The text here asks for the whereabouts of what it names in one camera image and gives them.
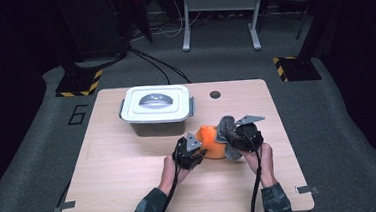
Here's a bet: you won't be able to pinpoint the grey translucent storage box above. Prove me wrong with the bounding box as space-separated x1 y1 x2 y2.
128 117 189 140

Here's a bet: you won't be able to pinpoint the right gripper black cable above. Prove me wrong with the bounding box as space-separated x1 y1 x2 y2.
243 127 268 212

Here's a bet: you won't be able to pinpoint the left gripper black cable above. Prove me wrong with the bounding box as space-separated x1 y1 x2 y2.
158 155 185 212

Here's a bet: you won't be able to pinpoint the person's left hand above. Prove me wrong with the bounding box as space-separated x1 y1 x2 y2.
155 153 192 196

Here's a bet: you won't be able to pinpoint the dark side table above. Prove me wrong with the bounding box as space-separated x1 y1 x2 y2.
256 0 318 43

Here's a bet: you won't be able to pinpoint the white floor cables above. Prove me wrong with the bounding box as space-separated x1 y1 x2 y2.
127 0 205 42

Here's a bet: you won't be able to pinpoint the orange plush toy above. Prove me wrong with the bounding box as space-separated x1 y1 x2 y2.
193 123 229 162

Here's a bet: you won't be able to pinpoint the white box lid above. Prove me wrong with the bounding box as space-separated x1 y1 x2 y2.
117 82 197 127

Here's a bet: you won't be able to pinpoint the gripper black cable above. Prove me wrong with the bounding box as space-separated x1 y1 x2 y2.
158 155 185 212
243 127 268 212

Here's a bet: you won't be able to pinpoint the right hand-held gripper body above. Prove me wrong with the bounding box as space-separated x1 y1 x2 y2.
226 114 268 154

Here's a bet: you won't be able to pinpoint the black striped stand base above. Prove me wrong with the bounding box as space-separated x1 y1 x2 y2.
272 54 322 84
53 69 105 99

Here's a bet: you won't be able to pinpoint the white metal stand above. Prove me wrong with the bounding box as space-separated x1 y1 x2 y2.
179 0 270 56

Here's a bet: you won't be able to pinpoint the black floor cable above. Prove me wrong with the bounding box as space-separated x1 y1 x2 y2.
131 45 192 88
128 46 171 88

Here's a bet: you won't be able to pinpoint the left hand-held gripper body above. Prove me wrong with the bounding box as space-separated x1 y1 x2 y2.
171 131 208 171

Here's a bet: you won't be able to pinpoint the person's right hand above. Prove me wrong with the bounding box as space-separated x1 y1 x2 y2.
240 142 277 190

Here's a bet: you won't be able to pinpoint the dark equipment cart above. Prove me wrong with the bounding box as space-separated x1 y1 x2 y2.
52 0 156 74

